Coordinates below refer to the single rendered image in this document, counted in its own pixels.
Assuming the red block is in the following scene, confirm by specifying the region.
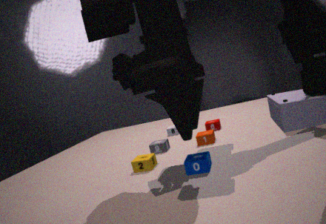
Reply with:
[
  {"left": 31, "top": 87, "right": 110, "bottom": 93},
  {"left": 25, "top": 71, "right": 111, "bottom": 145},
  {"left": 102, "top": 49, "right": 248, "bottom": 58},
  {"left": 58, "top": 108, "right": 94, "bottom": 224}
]
[{"left": 204, "top": 119, "right": 221, "bottom": 131}]

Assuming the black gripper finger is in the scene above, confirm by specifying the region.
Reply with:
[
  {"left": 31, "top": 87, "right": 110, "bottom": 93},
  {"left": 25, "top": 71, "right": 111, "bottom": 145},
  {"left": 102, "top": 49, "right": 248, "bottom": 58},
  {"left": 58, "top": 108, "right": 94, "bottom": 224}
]
[
  {"left": 145, "top": 82, "right": 197, "bottom": 141},
  {"left": 193, "top": 79, "right": 204, "bottom": 130}
]

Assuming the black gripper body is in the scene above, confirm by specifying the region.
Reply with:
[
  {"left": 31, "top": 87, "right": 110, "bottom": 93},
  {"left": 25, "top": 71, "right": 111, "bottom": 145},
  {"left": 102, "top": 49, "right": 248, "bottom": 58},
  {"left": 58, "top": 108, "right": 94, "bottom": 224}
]
[{"left": 129, "top": 18, "right": 205, "bottom": 95}]

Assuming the yellow block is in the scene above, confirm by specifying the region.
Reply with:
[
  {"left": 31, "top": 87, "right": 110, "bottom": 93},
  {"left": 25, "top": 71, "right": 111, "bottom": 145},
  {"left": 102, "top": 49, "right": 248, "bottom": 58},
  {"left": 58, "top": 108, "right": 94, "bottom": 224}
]
[{"left": 131, "top": 153, "right": 157, "bottom": 173}]

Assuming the blue block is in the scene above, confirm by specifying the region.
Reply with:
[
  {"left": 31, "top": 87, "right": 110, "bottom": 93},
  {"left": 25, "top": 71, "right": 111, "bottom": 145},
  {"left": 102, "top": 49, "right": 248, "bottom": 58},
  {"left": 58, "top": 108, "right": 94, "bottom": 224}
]
[{"left": 184, "top": 151, "right": 212, "bottom": 176}]

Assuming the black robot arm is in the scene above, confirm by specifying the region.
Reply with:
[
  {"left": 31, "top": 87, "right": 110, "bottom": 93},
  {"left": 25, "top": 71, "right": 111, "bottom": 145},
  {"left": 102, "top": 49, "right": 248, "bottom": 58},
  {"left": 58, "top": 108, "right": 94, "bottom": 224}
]
[{"left": 80, "top": 0, "right": 326, "bottom": 96}]

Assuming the orange block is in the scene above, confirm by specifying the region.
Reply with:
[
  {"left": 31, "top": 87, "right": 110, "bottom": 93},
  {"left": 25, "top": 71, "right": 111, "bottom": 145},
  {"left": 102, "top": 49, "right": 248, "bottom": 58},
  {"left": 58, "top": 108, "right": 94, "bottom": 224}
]
[{"left": 196, "top": 130, "right": 216, "bottom": 146}]

